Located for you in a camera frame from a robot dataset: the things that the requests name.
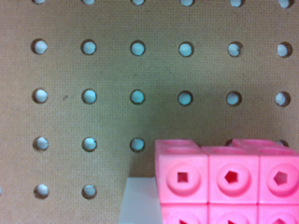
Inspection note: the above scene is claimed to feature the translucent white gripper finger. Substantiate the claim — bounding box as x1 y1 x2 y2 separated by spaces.
118 177 163 224

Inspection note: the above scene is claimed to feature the pink linking cube block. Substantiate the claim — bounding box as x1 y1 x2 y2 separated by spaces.
155 139 299 224

